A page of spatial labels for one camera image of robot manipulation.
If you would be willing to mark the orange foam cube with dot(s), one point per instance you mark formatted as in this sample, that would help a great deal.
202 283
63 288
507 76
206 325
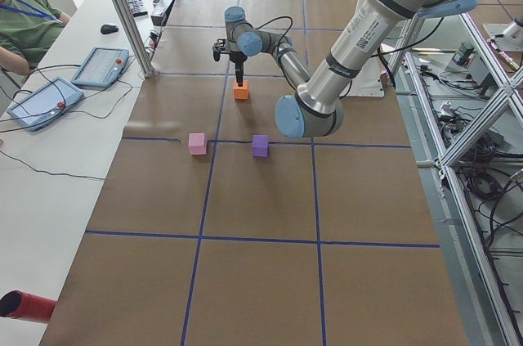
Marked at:
241 91

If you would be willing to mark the purple foam cube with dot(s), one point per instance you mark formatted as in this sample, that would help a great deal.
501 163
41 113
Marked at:
260 145

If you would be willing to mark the black computer mouse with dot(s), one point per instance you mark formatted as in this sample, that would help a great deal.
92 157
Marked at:
108 29

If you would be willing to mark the person in green shirt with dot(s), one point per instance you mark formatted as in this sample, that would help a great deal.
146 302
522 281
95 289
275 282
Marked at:
28 30

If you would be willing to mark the far teach pendant tablet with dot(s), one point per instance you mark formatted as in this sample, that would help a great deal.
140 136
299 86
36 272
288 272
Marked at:
101 68

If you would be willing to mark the near teach pendant tablet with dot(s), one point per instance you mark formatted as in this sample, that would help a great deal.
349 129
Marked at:
46 104

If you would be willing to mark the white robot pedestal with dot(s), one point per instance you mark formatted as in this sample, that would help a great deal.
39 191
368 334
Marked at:
363 80

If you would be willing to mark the pink foam cube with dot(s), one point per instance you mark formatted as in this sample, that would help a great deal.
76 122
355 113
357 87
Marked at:
198 144

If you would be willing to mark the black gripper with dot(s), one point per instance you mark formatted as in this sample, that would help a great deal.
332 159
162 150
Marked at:
238 59

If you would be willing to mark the teach pendant tablet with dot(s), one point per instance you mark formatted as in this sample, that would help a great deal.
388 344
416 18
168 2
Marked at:
101 68
46 104

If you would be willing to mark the aluminium side frame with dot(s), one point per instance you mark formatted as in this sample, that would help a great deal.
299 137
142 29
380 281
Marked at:
463 106

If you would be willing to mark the red cylinder tube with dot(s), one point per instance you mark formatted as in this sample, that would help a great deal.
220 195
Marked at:
24 306

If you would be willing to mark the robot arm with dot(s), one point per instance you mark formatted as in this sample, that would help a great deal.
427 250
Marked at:
315 109

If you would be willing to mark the aluminium frame post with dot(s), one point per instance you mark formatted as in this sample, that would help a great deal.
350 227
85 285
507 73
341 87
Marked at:
133 36

